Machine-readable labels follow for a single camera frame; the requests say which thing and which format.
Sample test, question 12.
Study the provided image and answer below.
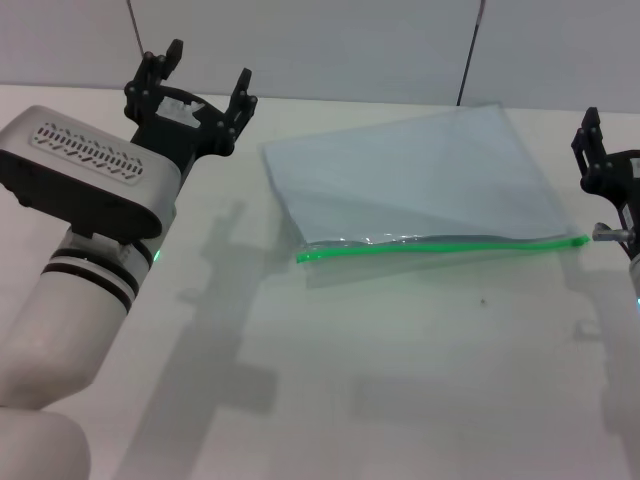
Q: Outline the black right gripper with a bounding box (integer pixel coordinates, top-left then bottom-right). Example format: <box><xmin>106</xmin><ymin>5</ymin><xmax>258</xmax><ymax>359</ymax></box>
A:
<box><xmin>570</xmin><ymin>105</ymin><xmax>640</xmax><ymax>252</ymax></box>

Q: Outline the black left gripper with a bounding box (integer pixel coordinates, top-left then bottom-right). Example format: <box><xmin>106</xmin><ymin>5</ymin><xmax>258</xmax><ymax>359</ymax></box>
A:
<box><xmin>123</xmin><ymin>38</ymin><xmax>259</xmax><ymax>180</ymax></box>

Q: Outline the clear green-zip document bag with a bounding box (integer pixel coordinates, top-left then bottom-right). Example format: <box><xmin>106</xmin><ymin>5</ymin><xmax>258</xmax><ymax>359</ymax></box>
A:
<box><xmin>256</xmin><ymin>101</ymin><xmax>592</xmax><ymax>291</ymax></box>

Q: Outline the black cable with metal plug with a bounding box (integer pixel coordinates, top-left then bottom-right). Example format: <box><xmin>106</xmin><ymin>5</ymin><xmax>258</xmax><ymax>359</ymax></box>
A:
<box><xmin>590</xmin><ymin>222</ymin><xmax>632</xmax><ymax>262</ymax></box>

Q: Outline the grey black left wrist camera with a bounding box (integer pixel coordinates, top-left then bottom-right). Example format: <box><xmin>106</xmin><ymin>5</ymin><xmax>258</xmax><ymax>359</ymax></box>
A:
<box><xmin>0</xmin><ymin>104</ymin><xmax>182</xmax><ymax>241</ymax></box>

